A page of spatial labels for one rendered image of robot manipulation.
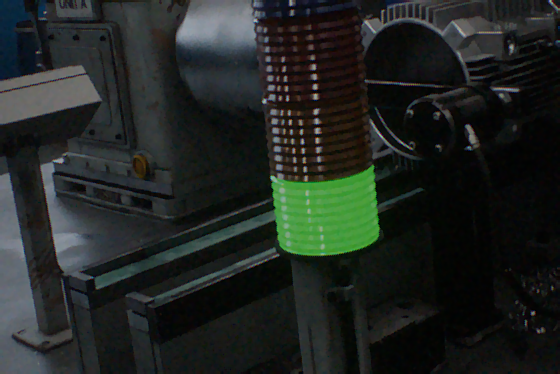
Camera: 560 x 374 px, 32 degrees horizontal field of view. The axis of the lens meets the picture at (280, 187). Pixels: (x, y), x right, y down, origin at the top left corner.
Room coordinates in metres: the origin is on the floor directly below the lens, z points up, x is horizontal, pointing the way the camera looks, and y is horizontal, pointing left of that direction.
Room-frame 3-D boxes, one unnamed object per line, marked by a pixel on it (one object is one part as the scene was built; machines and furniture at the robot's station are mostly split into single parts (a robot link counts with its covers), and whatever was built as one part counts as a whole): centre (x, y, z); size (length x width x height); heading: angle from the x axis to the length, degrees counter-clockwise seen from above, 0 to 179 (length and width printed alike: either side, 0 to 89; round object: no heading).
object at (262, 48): (0.54, -0.03, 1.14); 0.06 x 0.06 x 0.04
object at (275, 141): (0.54, -0.03, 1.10); 0.06 x 0.06 x 0.04
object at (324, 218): (0.54, -0.03, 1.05); 0.06 x 0.06 x 0.04
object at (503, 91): (1.03, -0.16, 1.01); 0.26 x 0.04 x 0.03; 42
